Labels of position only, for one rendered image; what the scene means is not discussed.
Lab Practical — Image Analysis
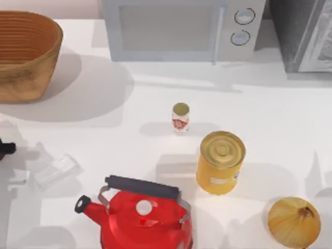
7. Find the grey microwave knob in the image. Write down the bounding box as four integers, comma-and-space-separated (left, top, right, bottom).
234, 7, 256, 25
230, 29, 251, 47

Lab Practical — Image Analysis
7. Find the grey cabinet with dark inside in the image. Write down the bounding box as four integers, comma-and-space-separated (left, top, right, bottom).
269, 0, 332, 74

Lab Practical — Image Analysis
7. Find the red kettle with black handle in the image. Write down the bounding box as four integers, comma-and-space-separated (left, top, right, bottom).
74, 175, 194, 249

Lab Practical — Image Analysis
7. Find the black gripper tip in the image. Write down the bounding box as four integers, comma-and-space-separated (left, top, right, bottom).
0, 139, 17, 161

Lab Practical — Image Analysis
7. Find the brown woven basket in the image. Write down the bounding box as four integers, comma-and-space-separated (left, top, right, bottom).
0, 10, 64, 104

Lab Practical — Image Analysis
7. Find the large yellow can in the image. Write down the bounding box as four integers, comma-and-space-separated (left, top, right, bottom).
196, 131, 246, 196

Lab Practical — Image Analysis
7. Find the small red and white can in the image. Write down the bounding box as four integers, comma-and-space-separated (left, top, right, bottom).
171, 102, 190, 134

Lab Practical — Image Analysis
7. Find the yellow onion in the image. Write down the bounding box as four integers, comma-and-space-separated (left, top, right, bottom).
267, 196, 322, 249

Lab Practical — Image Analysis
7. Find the microwave door handle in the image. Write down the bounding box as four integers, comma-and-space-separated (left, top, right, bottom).
212, 7, 225, 65

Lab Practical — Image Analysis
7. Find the pale microwave oven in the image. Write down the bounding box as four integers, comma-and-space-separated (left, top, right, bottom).
101, 0, 267, 65

